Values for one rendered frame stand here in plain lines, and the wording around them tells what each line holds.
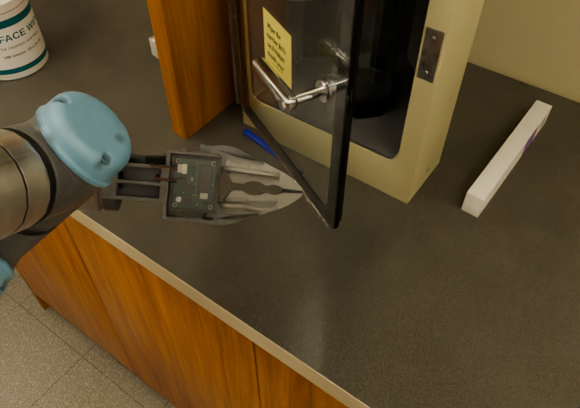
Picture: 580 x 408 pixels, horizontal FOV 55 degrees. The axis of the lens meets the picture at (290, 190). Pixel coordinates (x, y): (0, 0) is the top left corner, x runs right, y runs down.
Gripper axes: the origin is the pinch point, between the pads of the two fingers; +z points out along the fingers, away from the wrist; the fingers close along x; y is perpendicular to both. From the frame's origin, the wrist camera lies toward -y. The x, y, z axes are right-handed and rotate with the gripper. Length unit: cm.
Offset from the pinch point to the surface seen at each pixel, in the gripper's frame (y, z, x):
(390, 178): -16.3, 17.5, 2.0
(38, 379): -104, -53, -68
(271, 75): 1.3, -3.5, 12.7
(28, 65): -49, -44, 16
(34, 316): -120, -59, -54
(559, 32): -29, 50, 30
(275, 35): -5.2, -2.7, 18.4
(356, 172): -21.1, 13.4, 2.3
